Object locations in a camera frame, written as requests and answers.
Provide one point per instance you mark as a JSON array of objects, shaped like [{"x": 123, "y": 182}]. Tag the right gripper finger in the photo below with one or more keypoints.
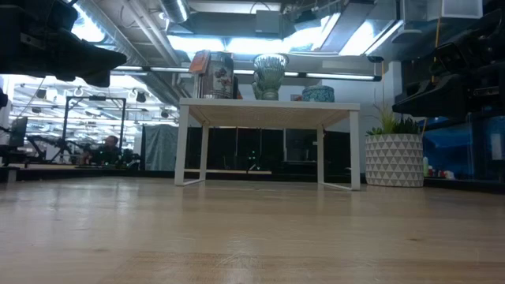
[
  {"x": 420, "y": 113},
  {"x": 424, "y": 98}
]

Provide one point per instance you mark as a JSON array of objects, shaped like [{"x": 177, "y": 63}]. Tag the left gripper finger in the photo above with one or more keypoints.
[
  {"x": 98, "y": 54},
  {"x": 108, "y": 66}
]

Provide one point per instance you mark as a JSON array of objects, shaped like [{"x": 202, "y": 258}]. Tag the blue patterned candle tin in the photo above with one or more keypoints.
[{"x": 318, "y": 94}]

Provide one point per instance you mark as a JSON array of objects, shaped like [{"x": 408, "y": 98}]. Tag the silver tin can orange tab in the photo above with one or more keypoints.
[{"x": 218, "y": 75}]

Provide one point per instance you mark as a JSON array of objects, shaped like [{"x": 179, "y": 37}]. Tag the white perforated metal shelf riser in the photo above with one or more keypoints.
[{"x": 236, "y": 105}]

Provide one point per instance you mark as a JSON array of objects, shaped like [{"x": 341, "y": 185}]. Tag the black background robot arm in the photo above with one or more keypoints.
[{"x": 39, "y": 143}]

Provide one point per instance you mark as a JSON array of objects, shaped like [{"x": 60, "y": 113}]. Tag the green plant in white pot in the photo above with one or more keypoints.
[{"x": 394, "y": 158}]

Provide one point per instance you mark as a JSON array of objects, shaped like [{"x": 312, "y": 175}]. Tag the small green bottle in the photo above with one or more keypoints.
[{"x": 426, "y": 167}]

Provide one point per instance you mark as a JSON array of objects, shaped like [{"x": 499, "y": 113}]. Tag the white ceiling vent unit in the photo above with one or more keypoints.
[{"x": 461, "y": 8}]

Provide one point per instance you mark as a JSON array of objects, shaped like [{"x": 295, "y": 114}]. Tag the slanted bright ceiling light panel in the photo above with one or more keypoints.
[{"x": 375, "y": 35}]

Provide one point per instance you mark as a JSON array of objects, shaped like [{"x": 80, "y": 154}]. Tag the person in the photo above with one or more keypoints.
[{"x": 106, "y": 152}]

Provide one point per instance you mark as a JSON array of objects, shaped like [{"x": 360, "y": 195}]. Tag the long linear ceiling light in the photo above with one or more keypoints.
[{"x": 339, "y": 76}]

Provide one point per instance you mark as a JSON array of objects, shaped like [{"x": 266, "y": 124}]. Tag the grey fabric cover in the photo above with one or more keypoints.
[{"x": 158, "y": 148}]

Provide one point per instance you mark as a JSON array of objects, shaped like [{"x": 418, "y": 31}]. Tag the dark computer monitor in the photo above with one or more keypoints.
[{"x": 17, "y": 132}]

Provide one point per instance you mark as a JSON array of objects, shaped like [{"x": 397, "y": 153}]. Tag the wide bright ceiling light panel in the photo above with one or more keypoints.
[{"x": 244, "y": 45}]

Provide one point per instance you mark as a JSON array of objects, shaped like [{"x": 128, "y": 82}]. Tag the grey ceiling box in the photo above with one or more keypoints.
[{"x": 268, "y": 21}]

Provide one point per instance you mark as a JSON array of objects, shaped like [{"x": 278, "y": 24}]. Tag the black metal stand frame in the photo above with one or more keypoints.
[{"x": 94, "y": 98}]

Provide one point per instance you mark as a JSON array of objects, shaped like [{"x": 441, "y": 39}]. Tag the round silver ventilation duct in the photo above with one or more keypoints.
[{"x": 173, "y": 10}]

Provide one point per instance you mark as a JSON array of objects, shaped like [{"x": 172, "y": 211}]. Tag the black aluminium table frame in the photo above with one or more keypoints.
[{"x": 71, "y": 174}]

